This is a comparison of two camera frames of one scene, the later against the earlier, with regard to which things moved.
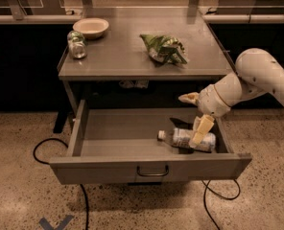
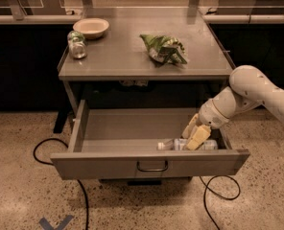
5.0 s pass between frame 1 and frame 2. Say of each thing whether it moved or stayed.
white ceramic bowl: stayed
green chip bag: stayed
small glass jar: stayed
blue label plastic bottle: moved
